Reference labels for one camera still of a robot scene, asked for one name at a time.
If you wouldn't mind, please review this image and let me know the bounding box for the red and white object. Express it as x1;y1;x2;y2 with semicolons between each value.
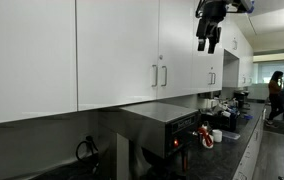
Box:
197;121;215;150

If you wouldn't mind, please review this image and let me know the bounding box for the black condiment organizer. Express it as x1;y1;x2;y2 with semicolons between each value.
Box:
200;108;241;133

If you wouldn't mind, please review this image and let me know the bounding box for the white cup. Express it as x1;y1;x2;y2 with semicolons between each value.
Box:
211;128;224;144

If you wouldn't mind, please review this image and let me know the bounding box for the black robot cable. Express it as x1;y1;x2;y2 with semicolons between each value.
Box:
195;0;206;19

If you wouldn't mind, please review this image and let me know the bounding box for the black power cable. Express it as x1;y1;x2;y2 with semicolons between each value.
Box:
75;134;100;168

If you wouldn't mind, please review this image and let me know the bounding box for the white cabinet door with lock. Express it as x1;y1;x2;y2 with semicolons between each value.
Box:
157;0;195;100

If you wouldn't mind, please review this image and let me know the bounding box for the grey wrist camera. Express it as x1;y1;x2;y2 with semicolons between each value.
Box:
227;0;254;14

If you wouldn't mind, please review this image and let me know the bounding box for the stainless steel coffee machine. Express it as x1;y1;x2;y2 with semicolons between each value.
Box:
96;101;201;180

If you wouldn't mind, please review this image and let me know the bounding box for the black appliance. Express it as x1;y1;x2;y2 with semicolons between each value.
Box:
233;89;250;108

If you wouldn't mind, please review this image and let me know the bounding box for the white base cabinet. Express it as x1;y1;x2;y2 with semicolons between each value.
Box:
232;108;267;180

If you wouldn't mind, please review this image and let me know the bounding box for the person in dark clothes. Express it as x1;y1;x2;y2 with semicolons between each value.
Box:
264;70;284;129

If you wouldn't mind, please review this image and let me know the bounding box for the clear plastic tray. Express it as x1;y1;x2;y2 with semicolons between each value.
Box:
221;129;242;141

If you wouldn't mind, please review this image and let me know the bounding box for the white wall cabinet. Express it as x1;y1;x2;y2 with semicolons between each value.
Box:
223;16;255;89

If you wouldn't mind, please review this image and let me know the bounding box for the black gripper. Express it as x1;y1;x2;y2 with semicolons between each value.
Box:
195;0;230;55

